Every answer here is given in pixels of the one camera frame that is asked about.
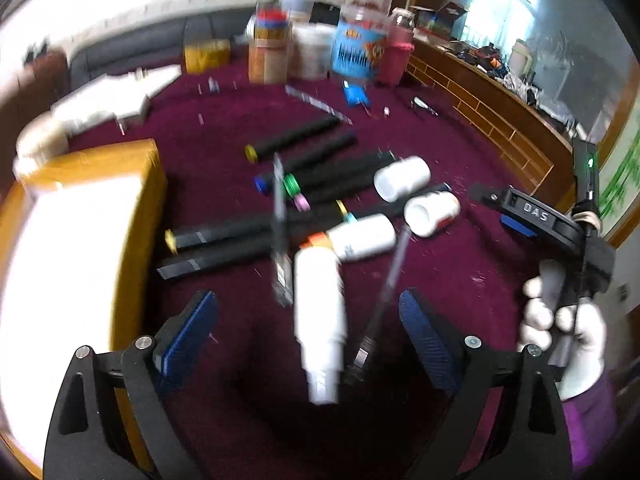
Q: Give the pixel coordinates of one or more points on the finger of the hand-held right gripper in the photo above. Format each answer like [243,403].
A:
[517,225]
[487,194]

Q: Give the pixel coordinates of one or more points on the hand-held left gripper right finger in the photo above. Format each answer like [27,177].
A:
[425,340]

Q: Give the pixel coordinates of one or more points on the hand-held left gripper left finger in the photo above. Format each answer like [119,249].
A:
[192,330]

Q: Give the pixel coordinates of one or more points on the black clear gel pen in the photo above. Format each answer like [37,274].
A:
[385,300]
[280,240]

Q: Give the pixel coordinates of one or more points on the tall white spray bottle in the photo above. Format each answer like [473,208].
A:
[320,310]

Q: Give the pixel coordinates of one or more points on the small white bottle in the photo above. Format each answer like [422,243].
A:
[362,237]
[402,177]
[432,212]

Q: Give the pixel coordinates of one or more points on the yellow taped cardboard box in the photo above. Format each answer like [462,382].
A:
[75,260]

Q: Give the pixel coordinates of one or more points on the pile of black markers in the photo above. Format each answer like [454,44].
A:
[300,132]

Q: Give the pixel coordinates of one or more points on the person's right forearm purple sleeve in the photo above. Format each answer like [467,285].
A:
[592,425]

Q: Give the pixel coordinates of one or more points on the person's right hand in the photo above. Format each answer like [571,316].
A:
[585,350]

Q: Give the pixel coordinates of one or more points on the wooden counter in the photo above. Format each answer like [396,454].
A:
[490,110]

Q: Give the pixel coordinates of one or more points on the metal nail clipper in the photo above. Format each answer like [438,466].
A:
[425,106]

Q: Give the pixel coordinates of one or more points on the white kettle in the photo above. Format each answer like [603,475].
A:
[521,59]

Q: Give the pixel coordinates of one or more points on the pink sleeved bottle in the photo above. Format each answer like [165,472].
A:
[396,55]

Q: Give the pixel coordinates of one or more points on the blue battery pack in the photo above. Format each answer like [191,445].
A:
[354,92]

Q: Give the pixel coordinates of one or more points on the black box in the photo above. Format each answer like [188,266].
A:
[451,14]

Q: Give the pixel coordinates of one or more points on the clear jar blue label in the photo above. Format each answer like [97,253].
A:
[357,50]

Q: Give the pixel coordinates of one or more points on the white plastic jar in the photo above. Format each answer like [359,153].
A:
[312,52]

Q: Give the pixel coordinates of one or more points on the white styrofoam piece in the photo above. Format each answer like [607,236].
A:
[115,95]

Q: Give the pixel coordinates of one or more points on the orange jar with coloured lids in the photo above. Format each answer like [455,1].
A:
[268,50]

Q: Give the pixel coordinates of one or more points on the small yellow box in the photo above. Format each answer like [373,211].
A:
[206,55]

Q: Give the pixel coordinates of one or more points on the dark grey sofa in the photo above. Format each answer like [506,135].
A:
[140,45]

